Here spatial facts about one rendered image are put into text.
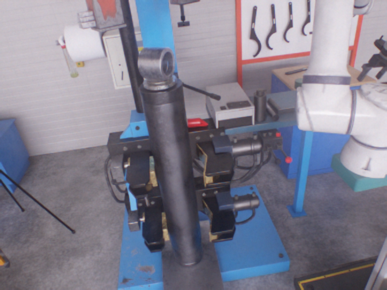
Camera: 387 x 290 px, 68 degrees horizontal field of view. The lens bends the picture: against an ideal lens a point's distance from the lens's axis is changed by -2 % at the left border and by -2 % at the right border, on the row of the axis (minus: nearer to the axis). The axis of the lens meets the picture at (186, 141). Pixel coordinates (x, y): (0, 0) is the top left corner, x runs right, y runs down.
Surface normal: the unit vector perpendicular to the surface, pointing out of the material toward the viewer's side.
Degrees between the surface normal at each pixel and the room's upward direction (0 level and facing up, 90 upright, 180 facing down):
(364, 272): 0
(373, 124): 89
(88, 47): 94
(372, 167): 68
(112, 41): 90
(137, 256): 0
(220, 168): 0
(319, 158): 90
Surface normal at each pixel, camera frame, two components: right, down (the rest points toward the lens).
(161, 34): 0.11, 0.53
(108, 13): 0.55, 0.40
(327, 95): -0.31, 0.16
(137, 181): -0.11, -0.84
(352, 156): -0.89, -0.04
